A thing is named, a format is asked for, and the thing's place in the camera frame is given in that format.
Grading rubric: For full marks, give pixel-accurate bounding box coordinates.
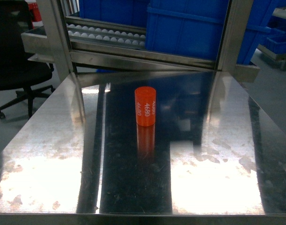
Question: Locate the orange cylindrical capacitor 4680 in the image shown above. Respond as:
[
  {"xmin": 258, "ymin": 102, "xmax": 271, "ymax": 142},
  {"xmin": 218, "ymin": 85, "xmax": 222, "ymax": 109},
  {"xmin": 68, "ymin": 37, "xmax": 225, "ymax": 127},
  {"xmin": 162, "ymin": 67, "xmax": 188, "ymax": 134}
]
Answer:
[{"xmin": 134, "ymin": 86, "xmax": 156, "ymax": 127}]

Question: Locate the large blue plastic crate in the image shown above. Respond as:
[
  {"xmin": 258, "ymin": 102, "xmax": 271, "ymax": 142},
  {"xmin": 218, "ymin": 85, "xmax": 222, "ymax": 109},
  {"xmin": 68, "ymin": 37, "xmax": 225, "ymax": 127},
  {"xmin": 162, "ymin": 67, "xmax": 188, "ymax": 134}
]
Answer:
[{"xmin": 145, "ymin": 0, "xmax": 278, "ymax": 65}]

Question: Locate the blue plastic crate behind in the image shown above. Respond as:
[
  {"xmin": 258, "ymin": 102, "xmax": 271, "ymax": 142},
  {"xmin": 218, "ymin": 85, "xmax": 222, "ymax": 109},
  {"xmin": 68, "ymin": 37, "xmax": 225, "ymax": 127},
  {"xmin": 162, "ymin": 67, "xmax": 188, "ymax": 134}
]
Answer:
[{"xmin": 79, "ymin": 0, "xmax": 150, "ymax": 27}]

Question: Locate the stainless steel roller rack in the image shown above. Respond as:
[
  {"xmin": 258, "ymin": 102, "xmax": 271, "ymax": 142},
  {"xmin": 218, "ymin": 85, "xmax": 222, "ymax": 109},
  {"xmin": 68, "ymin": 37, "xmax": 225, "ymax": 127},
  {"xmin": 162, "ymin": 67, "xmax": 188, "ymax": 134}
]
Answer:
[{"xmin": 22, "ymin": 0, "xmax": 259, "ymax": 83}]

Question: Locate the black office chair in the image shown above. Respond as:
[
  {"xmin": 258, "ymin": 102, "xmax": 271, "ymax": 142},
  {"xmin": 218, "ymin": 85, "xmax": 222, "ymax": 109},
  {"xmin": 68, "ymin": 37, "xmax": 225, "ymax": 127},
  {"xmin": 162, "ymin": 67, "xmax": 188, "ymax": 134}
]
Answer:
[{"xmin": 0, "ymin": 0, "xmax": 55, "ymax": 119}]

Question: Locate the red and white object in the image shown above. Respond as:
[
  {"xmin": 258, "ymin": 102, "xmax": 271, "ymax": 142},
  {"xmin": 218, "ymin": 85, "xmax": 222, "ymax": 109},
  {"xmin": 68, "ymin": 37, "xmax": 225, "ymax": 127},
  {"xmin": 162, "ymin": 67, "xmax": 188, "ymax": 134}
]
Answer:
[{"xmin": 26, "ymin": 0, "xmax": 43, "ymax": 28}]

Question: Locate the small blue bin right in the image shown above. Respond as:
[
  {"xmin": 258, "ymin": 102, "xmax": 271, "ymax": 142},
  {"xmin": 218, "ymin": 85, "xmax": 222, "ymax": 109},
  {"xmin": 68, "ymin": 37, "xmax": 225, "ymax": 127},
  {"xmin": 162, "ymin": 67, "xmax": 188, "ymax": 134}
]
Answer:
[{"xmin": 264, "ymin": 34, "xmax": 286, "ymax": 54}]

